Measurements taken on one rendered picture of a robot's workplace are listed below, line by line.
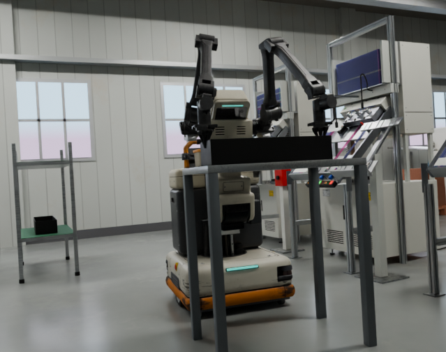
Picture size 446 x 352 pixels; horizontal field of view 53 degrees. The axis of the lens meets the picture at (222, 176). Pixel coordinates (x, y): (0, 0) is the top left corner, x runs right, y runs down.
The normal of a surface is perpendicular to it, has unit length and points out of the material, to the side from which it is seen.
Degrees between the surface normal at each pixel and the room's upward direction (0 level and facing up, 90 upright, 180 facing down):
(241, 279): 90
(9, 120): 90
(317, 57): 90
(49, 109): 90
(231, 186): 98
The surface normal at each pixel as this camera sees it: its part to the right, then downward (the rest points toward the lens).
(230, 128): 0.30, 0.13
